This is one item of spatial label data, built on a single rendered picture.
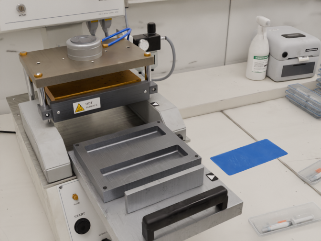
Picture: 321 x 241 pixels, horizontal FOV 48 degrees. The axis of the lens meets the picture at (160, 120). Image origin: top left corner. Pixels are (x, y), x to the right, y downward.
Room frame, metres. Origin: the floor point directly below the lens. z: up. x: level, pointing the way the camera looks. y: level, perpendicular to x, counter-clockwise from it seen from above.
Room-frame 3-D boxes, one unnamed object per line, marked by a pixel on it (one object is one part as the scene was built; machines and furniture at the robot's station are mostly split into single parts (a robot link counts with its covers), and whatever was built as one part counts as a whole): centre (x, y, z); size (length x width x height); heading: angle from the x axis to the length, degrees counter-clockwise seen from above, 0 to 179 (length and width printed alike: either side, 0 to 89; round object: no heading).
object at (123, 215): (0.54, 0.03, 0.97); 0.30 x 0.22 x 0.08; 29
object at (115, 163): (0.58, 0.05, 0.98); 0.20 x 0.17 x 0.03; 119
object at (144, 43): (1.03, 0.04, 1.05); 0.15 x 0.05 x 0.15; 119
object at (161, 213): (0.42, -0.04, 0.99); 0.15 x 0.02 x 0.04; 119
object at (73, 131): (0.84, 0.19, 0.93); 0.46 x 0.35 x 0.01; 29
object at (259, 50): (1.41, -0.40, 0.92); 0.09 x 0.08 x 0.25; 13
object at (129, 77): (0.81, 0.17, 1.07); 0.22 x 0.17 x 0.10; 119
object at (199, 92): (1.37, -0.24, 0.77); 0.84 x 0.30 x 0.04; 113
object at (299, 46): (1.48, -0.53, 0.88); 0.25 x 0.20 x 0.17; 17
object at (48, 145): (0.68, 0.26, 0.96); 0.25 x 0.05 x 0.07; 29
